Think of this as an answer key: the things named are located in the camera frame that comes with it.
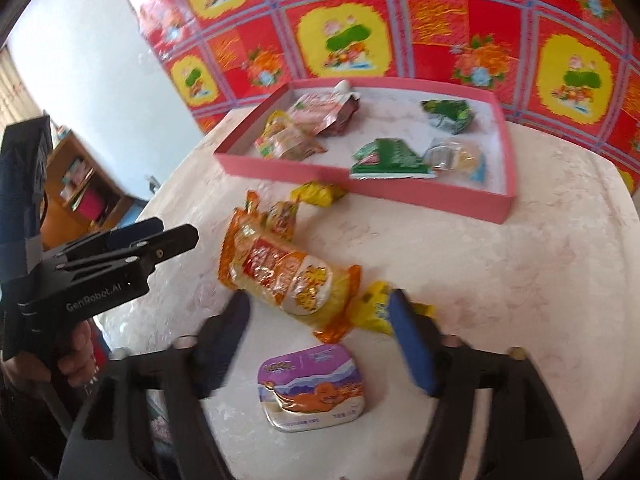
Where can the clear blue-edged pastry packet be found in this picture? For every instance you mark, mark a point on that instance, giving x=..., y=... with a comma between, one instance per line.
x=457, y=157

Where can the yellow gummy candy packet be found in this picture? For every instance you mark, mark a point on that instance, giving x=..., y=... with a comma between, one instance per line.
x=317, y=194

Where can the small yellow candy wrapper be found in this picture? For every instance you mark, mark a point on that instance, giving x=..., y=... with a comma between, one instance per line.
x=377, y=310

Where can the person's left hand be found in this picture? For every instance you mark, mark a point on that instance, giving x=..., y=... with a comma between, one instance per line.
x=80, y=355

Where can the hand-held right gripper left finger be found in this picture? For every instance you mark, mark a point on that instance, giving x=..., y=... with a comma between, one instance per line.
x=220, y=350

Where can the small orange candy wrapper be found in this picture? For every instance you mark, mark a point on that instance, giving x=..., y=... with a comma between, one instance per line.
x=282, y=216

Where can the green pea snack packet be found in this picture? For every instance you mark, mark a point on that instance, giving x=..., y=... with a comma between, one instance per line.
x=447, y=115

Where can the pink jelly pouch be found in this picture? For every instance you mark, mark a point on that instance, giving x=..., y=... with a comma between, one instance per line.
x=320, y=110

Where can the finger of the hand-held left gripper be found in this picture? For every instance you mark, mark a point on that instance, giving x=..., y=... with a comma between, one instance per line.
x=135, y=232
x=170, y=245

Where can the pink cardboard box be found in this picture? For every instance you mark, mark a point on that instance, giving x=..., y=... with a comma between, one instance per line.
x=425, y=200

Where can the red floral printed sheet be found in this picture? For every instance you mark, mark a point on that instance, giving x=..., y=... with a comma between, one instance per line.
x=425, y=10

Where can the yellow rice cracker packet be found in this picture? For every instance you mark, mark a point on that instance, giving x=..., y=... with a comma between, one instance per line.
x=285, y=280

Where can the green triangular snack packet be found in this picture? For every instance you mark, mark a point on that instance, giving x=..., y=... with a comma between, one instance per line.
x=390, y=157

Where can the purple cartoon candy tin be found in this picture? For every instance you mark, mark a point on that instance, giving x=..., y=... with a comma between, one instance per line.
x=312, y=395

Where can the wooden bookshelf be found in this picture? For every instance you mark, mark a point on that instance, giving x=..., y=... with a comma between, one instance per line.
x=75, y=160

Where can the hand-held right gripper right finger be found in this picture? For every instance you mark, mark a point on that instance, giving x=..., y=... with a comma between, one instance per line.
x=412, y=345

